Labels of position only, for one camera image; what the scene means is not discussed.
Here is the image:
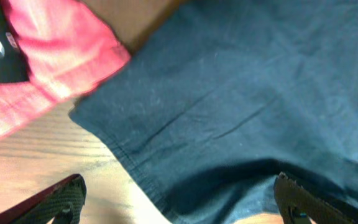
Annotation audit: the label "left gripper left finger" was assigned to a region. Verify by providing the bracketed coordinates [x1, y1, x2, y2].
[0, 174, 86, 224]

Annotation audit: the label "red shorts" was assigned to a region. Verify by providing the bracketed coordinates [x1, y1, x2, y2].
[0, 0, 130, 138]

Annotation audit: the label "navy blue shorts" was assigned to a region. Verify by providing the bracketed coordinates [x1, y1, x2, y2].
[70, 0, 358, 223]

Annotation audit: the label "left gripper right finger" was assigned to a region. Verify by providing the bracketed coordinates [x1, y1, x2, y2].
[273, 172, 358, 224]

